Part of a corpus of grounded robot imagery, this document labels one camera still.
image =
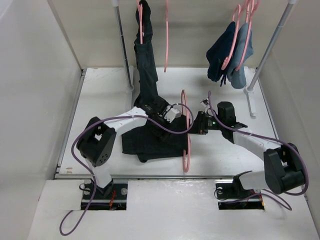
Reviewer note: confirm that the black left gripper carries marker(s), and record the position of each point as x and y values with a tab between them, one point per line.
161	135

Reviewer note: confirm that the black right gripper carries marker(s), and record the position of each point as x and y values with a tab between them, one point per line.
200	127

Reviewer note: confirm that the pink hanger taken from rack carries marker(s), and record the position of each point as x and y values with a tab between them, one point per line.
186	153

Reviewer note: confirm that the black trousers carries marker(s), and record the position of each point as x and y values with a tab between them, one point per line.
145	60
146	147

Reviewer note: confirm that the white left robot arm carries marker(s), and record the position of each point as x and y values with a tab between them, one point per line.
97	143

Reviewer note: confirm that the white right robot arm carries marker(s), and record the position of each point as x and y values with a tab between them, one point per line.
283	167

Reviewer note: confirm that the black trousers on hanger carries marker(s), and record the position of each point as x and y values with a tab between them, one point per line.
145	60

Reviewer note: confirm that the light blue jeans on hanger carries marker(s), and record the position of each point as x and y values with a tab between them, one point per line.
237	78

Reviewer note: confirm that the pink hanger holding navy trousers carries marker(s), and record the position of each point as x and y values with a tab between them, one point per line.
232	36

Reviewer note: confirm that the navy blue trousers on hanger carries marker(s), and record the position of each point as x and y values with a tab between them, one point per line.
216	55

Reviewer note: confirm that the pink hanger holding black trousers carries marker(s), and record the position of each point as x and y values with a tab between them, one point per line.
140	14

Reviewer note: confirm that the empty pink hanger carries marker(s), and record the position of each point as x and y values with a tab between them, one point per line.
166	35

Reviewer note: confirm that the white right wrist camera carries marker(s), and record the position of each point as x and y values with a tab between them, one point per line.
205	103

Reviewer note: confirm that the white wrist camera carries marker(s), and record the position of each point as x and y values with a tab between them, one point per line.
205	103
171	113

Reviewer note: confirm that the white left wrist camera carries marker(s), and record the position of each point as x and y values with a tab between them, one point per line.
171	113

